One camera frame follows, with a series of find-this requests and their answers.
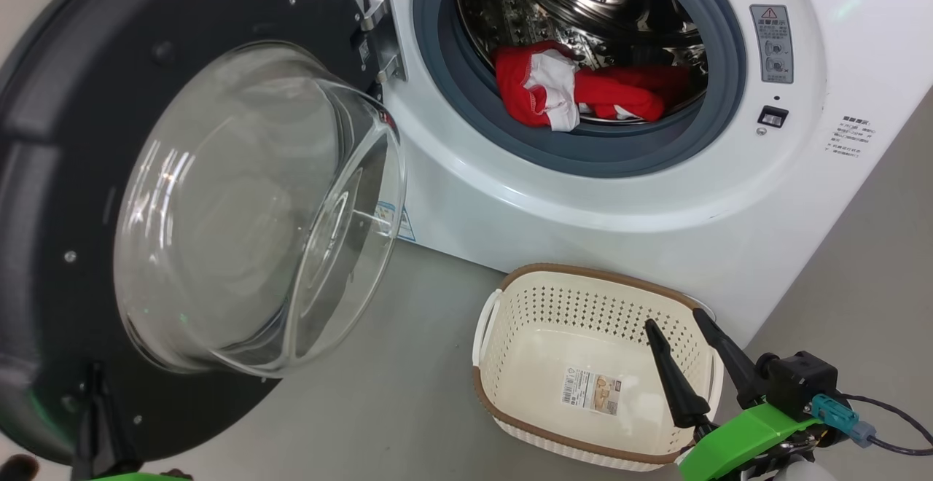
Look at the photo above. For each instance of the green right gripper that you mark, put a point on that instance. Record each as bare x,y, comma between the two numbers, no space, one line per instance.
743,441

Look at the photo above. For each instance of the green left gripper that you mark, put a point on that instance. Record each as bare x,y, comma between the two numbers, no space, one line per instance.
138,477

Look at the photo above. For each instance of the round dark glass washer door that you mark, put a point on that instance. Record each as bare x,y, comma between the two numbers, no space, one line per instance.
80,102

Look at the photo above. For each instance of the red and white garment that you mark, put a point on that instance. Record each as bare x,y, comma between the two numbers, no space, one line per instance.
521,84

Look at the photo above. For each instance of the white product label sticker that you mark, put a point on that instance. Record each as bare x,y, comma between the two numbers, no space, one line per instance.
592,390

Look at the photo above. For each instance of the cream perforated laundry basket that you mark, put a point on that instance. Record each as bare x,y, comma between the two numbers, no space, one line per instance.
539,350

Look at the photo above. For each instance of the white front-load washing machine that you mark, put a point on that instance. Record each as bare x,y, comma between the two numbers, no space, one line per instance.
583,204

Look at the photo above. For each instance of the blue energy sticker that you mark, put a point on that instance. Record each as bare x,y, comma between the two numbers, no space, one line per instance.
405,229

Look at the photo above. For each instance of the grey warning label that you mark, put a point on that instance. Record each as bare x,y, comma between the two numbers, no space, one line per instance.
773,44

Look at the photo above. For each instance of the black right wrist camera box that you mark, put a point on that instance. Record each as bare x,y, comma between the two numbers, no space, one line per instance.
798,382

